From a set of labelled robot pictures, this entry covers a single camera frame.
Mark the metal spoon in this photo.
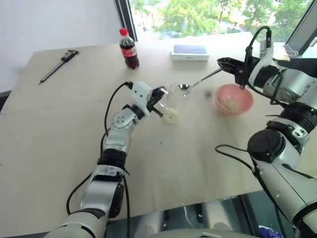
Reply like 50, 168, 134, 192
178, 67, 223, 91

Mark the cola bottle with red cap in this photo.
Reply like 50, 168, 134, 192
119, 27, 140, 70

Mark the white phone box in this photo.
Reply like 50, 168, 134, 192
170, 44, 210, 62

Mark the oatmeal in glass mug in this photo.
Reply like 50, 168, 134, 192
162, 108, 180, 124

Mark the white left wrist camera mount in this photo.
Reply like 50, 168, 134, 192
130, 81, 154, 117

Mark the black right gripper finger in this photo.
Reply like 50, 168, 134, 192
218, 64, 236, 75
217, 57, 245, 68

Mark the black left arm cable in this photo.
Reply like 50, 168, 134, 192
65, 81, 136, 238

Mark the thin white cable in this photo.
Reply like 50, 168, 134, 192
183, 205, 197, 229

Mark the purple cloth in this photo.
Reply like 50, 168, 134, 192
258, 225, 283, 238

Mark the clear glass mug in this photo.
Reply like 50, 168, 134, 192
161, 82, 193, 124

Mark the oatmeal in pink bowl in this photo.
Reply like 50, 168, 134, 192
220, 96, 239, 110

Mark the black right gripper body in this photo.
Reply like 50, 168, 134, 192
233, 61, 251, 88

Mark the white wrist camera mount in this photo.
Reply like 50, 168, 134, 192
130, 81, 154, 117
247, 40, 281, 87

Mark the pink bowl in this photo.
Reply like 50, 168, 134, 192
214, 83, 255, 116

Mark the dark window frame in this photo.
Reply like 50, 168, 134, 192
114, 0, 138, 42

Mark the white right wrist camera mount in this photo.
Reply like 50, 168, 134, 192
247, 40, 281, 87

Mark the black digital caliper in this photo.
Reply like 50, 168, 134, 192
38, 49, 80, 86

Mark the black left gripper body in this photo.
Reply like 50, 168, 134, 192
146, 88, 163, 112

